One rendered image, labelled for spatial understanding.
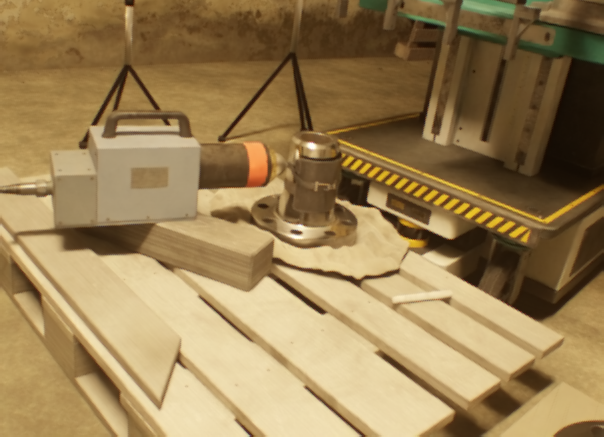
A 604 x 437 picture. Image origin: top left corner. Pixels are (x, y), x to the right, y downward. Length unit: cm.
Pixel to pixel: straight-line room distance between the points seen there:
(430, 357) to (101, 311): 60
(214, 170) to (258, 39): 296
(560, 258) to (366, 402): 78
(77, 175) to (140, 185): 12
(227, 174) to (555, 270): 85
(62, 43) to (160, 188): 236
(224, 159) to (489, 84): 80
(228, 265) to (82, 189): 32
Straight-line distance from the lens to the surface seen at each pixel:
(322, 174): 143
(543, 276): 171
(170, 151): 129
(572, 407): 145
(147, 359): 107
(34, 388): 129
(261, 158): 138
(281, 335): 118
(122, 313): 117
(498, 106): 180
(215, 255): 129
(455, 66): 181
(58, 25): 358
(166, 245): 135
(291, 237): 142
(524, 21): 126
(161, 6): 382
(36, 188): 134
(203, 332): 117
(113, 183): 129
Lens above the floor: 82
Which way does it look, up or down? 23 degrees down
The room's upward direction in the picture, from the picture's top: 8 degrees clockwise
